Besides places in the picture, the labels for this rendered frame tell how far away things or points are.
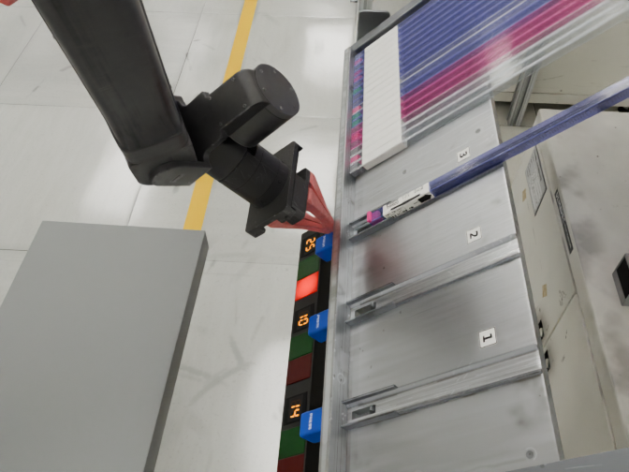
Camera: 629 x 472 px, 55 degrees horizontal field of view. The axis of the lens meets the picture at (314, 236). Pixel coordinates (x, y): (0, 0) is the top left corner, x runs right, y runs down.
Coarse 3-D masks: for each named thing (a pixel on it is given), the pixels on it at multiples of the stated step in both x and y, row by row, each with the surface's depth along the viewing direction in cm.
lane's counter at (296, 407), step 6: (294, 396) 64; (300, 396) 63; (306, 396) 62; (288, 402) 64; (294, 402) 63; (300, 402) 63; (306, 402) 62; (288, 408) 63; (294, 408) 63; (300, 408) 62; (288, 414) 63; (294, 414) 62; (300, 414) 62; (288, 420) 62; (294, 420) 62
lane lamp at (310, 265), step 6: (306, 258) 76; (312, 258) 75; (318, 258) 74; (300, 264) 76; (306, 264) 75; (312, 264) 74; (318, 264) 73; (300, 270) 75; (306, 270) 74; (312, 270) 74; (300, 276) 74
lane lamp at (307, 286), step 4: (316, 272) 73; (308, 276) 73; (312, 276) 73; (316, 276) 72; (300, 280) 74; (304, 280) 73; (308, 280) 73; (312, 280) 72; (316, 280) 72; (300, 284) 74; (304, 284) 73; (308, 284) 73; (312, 284) 72; (316, 284) 71; (296, 288) 74; (300, 288) 73; (304, 288) 73; (308, 288) 72; (312, 288) 72; (316, 288) 71; (296, 292) 73; (300, 292) 73; (304, 292) 72; (308, 292) 72; (312, 292) 71; (296, 296) 73; (300, 296) 72; (304, 296) 72; (296, 300) 73
